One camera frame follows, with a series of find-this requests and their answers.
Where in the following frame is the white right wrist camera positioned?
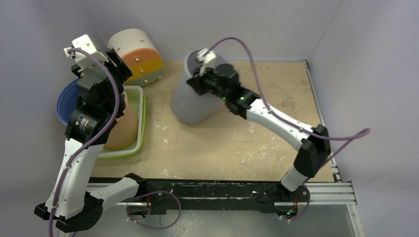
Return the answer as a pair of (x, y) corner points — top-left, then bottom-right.
(195, 48), (217, 76)

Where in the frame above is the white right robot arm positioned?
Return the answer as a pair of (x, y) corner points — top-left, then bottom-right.
(186, 64), (331, 201)

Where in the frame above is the large grey plastic bucket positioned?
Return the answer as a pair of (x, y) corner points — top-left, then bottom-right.
(170, 49), (224, 124)

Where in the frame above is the cream cabinet with coloured drawers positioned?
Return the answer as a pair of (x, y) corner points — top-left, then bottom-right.
(107, 29), (164, 87)

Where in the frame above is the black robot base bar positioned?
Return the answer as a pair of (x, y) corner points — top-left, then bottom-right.
(88, 172), (310, 217)

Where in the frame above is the pale green perforated basket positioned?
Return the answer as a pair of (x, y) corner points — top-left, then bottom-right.
(98, 85), (146, 159)

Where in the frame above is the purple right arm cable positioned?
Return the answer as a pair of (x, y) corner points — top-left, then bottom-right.
(206, 37), (372, 171)

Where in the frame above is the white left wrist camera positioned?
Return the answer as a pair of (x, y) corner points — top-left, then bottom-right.
(64, 34), (109, 70)

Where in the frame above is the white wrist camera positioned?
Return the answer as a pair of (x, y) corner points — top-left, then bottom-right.
(195, 48), (217, 76)
(64, 34), (109, 70)

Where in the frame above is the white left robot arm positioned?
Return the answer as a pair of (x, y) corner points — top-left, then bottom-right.
(34, 46), (147, 236)

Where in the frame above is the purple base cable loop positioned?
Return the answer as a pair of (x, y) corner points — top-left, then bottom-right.
(126, 190), (182, 230)

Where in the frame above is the blue plastic bucket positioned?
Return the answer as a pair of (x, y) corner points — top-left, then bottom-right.
(55, 78), (80, 125)

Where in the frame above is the orange plastic bucket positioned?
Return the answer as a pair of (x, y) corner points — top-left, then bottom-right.
(104, 92), (138, 151)

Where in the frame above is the aluminium frame rail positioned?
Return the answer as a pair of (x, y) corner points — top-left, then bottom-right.
(86, 181), (357, 206)

